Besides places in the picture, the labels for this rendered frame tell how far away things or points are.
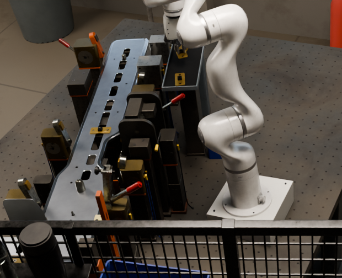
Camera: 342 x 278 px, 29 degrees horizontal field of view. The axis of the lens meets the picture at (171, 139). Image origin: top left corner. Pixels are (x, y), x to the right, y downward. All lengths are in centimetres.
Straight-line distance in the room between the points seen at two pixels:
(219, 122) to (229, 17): 38
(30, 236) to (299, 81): 214
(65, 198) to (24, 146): 84
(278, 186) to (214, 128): 46
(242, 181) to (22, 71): 304
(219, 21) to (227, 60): 14
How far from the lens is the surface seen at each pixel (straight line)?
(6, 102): 489
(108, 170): 215
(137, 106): 245
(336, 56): 351
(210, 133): 227
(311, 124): 306
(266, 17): 507
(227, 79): 218
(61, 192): 245
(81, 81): 295
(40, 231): 144
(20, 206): 198
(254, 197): 249
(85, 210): 235
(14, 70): 523
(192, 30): 207
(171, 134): 246
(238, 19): 211
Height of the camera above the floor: 260
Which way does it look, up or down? 39 degrees down
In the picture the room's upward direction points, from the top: 10 degrees counter-clockwise
